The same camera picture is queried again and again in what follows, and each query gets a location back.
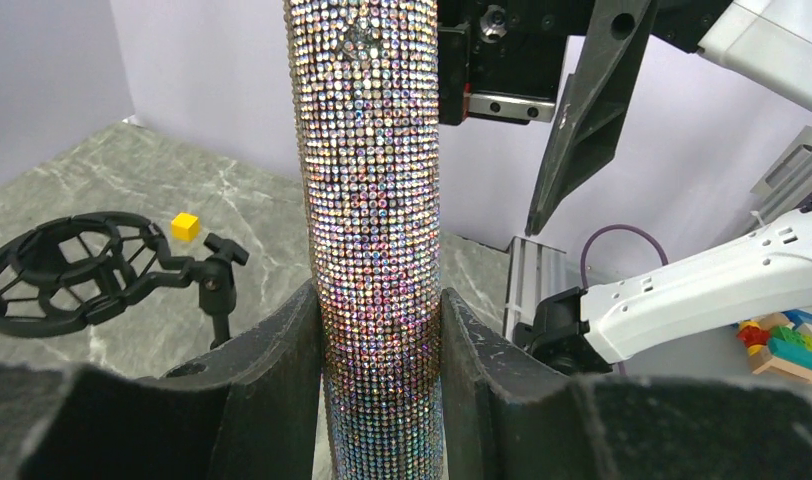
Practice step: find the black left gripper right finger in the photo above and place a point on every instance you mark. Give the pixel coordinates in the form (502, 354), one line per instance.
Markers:
(507, 416)

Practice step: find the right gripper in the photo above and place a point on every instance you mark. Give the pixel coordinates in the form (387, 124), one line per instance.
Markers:
(503, 61)

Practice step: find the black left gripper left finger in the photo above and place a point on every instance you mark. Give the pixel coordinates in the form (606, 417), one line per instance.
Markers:
(245, 410)

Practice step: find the black tripod mic stand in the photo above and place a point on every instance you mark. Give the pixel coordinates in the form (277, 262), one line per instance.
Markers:
(84, 270)

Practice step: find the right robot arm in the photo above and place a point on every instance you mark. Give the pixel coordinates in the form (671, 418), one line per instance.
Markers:
(574, 64)

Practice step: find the yellow cube far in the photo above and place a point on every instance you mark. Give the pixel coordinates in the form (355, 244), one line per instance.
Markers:
(185, 227)

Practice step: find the colourful toy blocks pile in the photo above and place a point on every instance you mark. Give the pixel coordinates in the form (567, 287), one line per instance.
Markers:
(779, 343)

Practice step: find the aluminium frame rail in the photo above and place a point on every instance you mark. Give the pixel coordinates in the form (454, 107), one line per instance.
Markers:
(537, 271)

